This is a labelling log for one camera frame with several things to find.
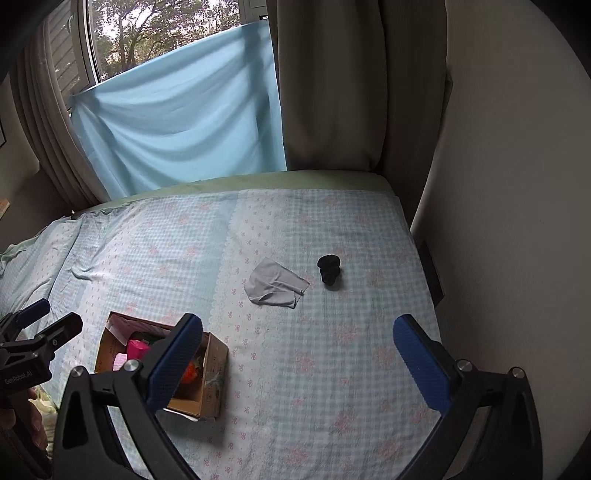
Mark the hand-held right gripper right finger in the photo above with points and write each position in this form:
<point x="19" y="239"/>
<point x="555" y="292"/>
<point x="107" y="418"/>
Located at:
<point x="422" y="364"/>

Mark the pink pouch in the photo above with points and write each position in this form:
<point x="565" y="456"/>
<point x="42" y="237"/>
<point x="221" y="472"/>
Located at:
<point x="136" y="349"/>

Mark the wall poster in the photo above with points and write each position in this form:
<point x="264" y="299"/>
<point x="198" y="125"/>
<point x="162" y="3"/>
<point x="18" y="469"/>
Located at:
<point x="2" y="134"/>

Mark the checked floral bed sheet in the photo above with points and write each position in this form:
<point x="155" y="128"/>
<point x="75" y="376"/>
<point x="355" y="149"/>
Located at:
<point x="300" y="392"/>

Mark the person's left hand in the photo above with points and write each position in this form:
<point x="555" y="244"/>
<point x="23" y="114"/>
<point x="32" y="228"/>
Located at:
<point x="38" y="424"/>

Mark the light blue hanging cloth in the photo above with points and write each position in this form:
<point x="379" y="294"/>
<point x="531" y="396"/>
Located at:
<point x="184" y="115"/>

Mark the wide brown curtain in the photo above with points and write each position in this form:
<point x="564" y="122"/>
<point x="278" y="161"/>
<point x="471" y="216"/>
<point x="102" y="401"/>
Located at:
<point x="332" y="92"/>

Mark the pale yellow cloth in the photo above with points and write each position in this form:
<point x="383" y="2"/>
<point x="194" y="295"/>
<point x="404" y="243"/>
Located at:
<point x="46" y="402"/>

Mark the cardboard box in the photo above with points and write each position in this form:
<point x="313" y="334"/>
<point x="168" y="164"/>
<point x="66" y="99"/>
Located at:
<point x="212" y="383"/>

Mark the grey cloth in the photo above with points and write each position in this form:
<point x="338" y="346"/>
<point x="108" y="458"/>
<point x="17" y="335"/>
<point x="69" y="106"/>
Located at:
<point x="270" y="284"/>

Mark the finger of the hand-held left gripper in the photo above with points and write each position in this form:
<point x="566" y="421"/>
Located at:
<point x="57" y="331"/>
<point x="33" y="310"/>

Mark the orange pompom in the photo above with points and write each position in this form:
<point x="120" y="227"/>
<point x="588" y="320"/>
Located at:
<point x="189" y="373"/>

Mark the narrow brown curtain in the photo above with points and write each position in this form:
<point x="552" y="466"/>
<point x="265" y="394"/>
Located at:
<point x="55" y="138"/>

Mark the window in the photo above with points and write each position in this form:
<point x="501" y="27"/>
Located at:
<point x="152" y="27"/>

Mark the green mattress sheet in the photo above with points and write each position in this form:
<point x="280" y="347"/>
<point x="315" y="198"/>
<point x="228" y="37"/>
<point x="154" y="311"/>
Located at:
<point x="277" y="179"/>

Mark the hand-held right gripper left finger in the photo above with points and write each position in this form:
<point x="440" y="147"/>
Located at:
<point x="173" y="364"/>

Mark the wooden board edge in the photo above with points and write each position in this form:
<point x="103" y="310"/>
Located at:
<point x="3" y="208"/>

